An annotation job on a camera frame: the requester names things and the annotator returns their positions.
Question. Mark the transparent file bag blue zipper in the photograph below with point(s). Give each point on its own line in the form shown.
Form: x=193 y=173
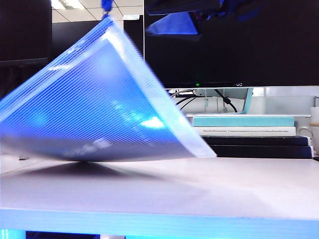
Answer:
x=87 y=99

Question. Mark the small white hanging tag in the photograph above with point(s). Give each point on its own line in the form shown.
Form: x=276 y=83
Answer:
x=206 y=103

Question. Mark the teal book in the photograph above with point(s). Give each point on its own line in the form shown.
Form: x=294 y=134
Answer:
x=244 y=121

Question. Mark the white book with printed spine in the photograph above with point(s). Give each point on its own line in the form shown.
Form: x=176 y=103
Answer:
x=249 y=131

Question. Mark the narrow black monitor edge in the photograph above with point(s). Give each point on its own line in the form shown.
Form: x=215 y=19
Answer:
x=133 y=27

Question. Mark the thin black book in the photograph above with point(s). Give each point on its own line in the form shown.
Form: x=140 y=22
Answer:
x=259 y=141

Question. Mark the large black computer monitor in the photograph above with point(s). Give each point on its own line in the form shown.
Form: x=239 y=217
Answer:
x=249 y=57

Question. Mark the white desk partition panel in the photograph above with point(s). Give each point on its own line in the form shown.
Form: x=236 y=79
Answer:
x=279 y=104

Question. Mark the black monitor rear side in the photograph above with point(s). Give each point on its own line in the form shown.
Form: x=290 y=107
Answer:
x=67 y=35

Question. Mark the black monitor with thin bezel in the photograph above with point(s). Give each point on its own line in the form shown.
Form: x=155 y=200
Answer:
x=25 y=32

